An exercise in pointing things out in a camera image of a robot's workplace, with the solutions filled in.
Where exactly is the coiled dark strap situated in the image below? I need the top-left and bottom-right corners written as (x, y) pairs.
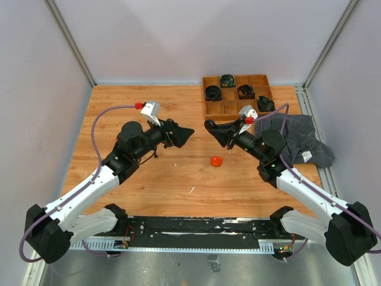
top-left (256, 95), bottom-right (276, 113)

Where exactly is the coiled green black strap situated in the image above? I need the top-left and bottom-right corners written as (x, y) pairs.
top-left (219, 74), bottom-right (236, 89)

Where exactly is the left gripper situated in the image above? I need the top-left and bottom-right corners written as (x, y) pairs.
top-left (134, 114), bottom-right (194, 160)

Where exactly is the orange earbud case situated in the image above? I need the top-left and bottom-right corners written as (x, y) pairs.
top-left (210, 156), bottom-right (223, 167)

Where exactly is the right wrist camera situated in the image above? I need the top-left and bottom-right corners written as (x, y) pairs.
top-left (238, 105), bottom-right (258, 135)

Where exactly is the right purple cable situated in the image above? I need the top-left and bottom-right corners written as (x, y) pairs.
top-left (245, 102), bottom-right (381, 263)

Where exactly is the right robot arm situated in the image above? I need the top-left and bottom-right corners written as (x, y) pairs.
top-left (204, 117), bottom-right (380, 266)

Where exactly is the grey checked cloth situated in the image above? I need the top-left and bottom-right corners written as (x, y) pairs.
top-left (254, 113), bottom-right (335, 168)

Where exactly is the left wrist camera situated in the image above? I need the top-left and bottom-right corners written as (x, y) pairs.
top-left (140, 101), bottom-right (161, 126)

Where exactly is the coiled red black strap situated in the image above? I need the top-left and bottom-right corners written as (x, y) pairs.
top-left (237, 84), bottom-right (256, 100)

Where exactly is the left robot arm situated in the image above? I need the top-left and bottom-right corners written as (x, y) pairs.
top-left (19, 119), bottom-right (194, 264)

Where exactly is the wooden compartment tray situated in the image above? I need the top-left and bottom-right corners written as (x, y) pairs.
top-left (202, 74), bottom-right (276, 121)

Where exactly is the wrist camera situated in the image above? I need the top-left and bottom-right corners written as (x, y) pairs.
top-left (238, 105), bottom-right (258, 135)
top-left (140, 101), bottom-right (161, 126)

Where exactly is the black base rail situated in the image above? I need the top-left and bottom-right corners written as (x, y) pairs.
top-left (110, 216), bottom-right (303, 251)

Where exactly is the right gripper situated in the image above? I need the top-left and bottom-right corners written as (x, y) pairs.
top-left (209, 118), bottom-right (267, 163)

